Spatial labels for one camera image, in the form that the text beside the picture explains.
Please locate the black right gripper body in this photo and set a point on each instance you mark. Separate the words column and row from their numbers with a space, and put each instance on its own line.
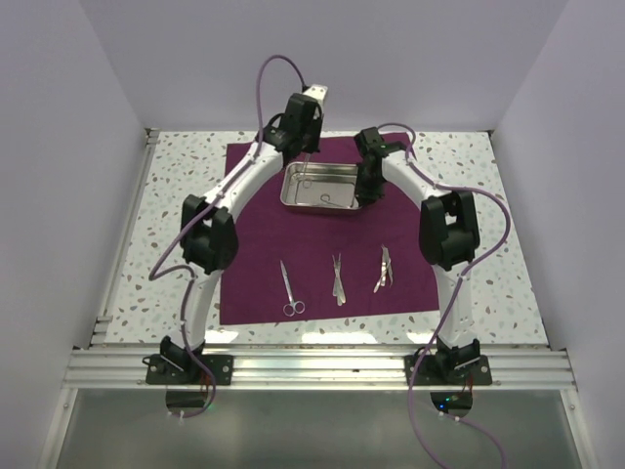
column 368, row 187

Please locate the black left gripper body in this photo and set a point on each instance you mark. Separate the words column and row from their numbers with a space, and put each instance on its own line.
column 312, row 135

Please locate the stainless steel instrument tray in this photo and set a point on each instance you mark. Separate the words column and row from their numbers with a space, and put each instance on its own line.
column 338, row 180

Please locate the silver tweezers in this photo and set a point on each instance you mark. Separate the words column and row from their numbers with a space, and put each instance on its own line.
column 386, row 255
column 342, row 283
column 336, row 278
column 386, row 276

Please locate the purple surgical cloth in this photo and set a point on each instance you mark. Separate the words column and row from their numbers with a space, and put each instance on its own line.
column 333, row 261

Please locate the steel surgical scissors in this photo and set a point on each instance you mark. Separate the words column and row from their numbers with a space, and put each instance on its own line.
column 293, row 307

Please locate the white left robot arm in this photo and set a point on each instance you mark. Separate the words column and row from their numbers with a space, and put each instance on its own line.
column 208, row 236

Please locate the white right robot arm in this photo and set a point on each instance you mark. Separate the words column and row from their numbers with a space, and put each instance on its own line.
column 448, row 240

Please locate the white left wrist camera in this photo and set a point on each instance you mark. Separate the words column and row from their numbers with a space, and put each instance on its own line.
column 317, row 92

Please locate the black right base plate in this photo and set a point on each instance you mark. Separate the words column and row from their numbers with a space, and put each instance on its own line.
column 431, row 373

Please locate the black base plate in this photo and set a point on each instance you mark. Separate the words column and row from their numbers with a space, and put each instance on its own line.
column 162, row 372
column 431, row 373

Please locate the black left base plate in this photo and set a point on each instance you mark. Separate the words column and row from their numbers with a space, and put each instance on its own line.
column 162, row 372

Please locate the aluminium front frame rail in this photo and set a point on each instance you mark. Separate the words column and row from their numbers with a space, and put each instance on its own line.
column 332, row 368

